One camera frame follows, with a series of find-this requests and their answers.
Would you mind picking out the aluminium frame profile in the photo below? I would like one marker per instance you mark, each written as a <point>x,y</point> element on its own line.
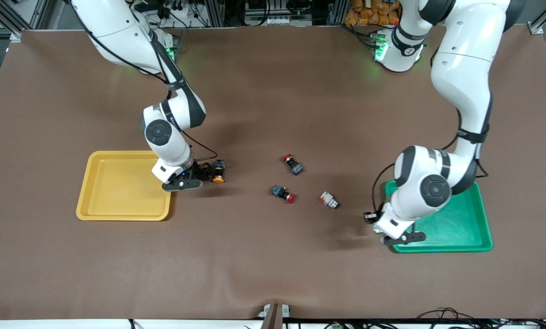
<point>544,20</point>
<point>17,23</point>

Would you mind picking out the red push button switch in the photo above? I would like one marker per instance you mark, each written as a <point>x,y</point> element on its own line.
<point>283,193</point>
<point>294,164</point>

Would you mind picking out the metal table edge clamp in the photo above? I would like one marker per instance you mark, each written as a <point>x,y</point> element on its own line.
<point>273,313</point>

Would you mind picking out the white power strip with plugs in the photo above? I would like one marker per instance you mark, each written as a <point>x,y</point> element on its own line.
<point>179,12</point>

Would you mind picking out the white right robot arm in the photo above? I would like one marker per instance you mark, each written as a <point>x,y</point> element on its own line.
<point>167,137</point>

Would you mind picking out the orange packaged goods pile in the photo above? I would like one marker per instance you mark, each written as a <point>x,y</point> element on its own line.
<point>371,13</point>

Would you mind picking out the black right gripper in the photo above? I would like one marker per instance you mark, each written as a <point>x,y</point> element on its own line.
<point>204,170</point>

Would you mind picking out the brown table mat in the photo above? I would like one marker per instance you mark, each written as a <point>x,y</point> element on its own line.
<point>272,256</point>

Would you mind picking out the yellow push button switch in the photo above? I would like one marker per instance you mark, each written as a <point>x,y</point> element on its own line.
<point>219,171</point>

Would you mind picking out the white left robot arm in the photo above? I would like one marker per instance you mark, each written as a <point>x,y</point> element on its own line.
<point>464,68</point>

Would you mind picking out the yellow plastic tray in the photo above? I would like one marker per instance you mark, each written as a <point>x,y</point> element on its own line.
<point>117,192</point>

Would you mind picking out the long white power strip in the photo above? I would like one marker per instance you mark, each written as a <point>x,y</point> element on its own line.
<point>268,20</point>

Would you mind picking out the white green button orange mark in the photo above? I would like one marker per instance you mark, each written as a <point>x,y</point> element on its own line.
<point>329,199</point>

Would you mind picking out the green plastic tray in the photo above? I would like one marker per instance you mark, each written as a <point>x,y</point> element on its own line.
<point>455,228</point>

